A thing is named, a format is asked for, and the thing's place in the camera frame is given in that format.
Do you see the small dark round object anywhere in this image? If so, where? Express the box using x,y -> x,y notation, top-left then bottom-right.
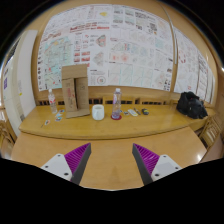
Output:
142,108 -> 149,115

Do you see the small sticker card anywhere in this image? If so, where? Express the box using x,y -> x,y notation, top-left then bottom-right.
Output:
41,120 -> 50,128

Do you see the black backpack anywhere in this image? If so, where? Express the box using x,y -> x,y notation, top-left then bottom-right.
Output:
176,92 -> 208,119

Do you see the right wall poster sheet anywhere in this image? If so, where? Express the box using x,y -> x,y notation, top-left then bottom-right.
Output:
174,29 -> 215,104

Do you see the white door panel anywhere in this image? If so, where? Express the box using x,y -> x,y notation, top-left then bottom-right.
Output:
3,30 -> 37,128

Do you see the clear plastic water bottle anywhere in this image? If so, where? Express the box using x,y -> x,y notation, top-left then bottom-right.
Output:
112,88 -> 121,117

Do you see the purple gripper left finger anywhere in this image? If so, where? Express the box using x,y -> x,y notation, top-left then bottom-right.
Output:
42,143 -> 91,185

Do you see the white cup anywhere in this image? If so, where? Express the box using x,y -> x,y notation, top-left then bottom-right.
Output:
92,105 -> 104,121

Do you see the wooden chair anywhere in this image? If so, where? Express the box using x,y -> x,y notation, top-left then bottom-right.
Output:
199,115 -> 223,150

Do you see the brown cardboard stand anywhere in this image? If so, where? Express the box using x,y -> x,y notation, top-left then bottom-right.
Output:
62,64 -> 90,118

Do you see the dark pen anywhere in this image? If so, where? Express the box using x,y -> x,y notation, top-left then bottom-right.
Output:
134,108 -> 141,115

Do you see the water bottle with red label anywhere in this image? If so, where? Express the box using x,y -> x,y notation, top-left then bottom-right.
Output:
48,89 -> 57,114

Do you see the red round coaster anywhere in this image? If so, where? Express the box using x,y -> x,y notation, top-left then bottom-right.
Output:
111,115 -> 122,120

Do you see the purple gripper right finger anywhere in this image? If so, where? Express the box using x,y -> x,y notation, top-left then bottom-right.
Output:
132,144 -> 181,185

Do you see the large wall poster sheet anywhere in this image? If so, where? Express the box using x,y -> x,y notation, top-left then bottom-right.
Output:
37,4 -> 173,91

